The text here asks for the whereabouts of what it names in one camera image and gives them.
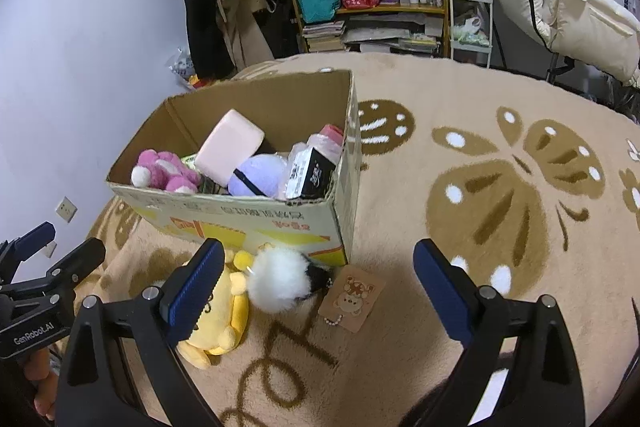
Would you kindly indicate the black coat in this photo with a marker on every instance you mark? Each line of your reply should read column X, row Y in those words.
column 205, row 37

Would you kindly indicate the white wall socket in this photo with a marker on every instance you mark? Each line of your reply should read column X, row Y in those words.
column 66, row 209
column 50, row 249

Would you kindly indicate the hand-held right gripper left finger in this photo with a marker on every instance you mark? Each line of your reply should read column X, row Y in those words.
column 192, row 292

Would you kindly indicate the beige coat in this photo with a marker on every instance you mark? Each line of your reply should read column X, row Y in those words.
column 245, row 37

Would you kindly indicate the green tissue pack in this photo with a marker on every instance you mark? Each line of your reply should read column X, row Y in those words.
column 189, row 161

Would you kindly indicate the pile of papers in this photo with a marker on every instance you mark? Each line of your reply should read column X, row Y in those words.
column 390, row 32

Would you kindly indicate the beige brown patterned blanket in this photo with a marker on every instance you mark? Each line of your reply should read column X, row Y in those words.
column 450, row 132

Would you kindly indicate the cream padded recliner chair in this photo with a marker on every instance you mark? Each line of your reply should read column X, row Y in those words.
column 590, row 17

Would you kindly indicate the white green plastic bag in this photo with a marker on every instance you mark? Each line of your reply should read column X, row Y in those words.
column 470, row 34

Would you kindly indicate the cardboard box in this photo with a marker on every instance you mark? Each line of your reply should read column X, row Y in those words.
column 250, row 217

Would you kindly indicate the person's left hand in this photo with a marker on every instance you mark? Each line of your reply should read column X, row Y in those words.
column 40, row 372

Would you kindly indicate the black white small box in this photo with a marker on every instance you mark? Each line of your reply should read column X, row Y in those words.
column 312, row 174

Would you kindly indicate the purple plush toy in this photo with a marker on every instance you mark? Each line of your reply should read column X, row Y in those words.
column 257, row 177

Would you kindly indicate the plastic bag of toys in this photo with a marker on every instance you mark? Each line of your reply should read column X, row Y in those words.
column 182, row 67

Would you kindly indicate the brown cartoon card tag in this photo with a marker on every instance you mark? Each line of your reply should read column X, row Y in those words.
column 352, row 297

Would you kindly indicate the white fluffy ball plush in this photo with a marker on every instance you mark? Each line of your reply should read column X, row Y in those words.
column 275, row 282

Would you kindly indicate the dark hanging garment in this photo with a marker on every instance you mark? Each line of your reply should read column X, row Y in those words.
column 280, row 27

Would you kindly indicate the yellow dog plush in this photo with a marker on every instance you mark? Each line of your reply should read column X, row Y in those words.
column 230, row 307

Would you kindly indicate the stack of books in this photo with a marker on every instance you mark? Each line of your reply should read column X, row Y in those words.
column 322, row 37

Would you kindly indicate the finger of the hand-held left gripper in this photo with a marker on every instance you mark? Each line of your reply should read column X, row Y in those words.
column 35, row 234
column 82, row 257

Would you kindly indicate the pink roll cake plush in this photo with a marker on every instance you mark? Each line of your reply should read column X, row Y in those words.
column 227, row 142

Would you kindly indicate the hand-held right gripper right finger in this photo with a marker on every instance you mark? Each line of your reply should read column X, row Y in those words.
column 442, row 292

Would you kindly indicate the pink bear plush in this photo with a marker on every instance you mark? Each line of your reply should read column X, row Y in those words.
column 160, row 172

